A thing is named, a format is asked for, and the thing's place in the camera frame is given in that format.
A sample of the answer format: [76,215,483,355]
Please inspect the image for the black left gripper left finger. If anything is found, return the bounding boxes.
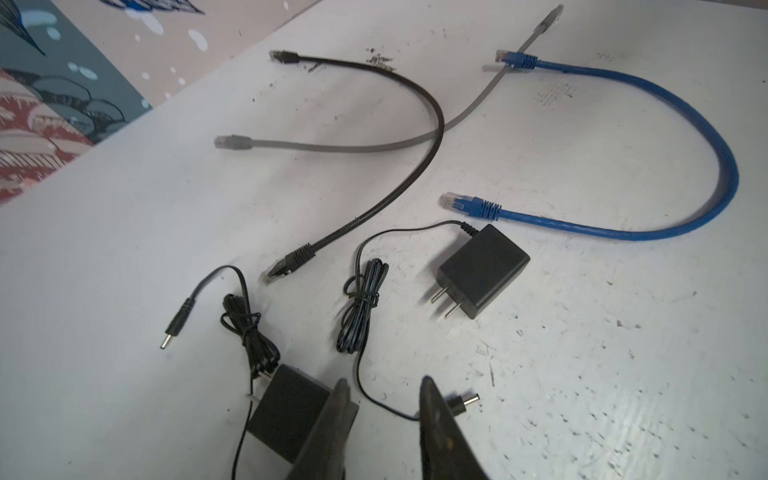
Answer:
[287,379,359,480]

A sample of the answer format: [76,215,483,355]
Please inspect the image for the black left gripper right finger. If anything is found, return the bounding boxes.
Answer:
[419,376,488,479]

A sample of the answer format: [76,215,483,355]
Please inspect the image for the black power adapter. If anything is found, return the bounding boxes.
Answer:
[161,265,330,479]
[336,220,531,422]

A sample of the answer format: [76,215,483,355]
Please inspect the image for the black ethernet cable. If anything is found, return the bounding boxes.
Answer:
[260,49,446,286]

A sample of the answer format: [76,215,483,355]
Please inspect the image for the blue ethernet cable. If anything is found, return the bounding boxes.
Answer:
[439,49,740,242]

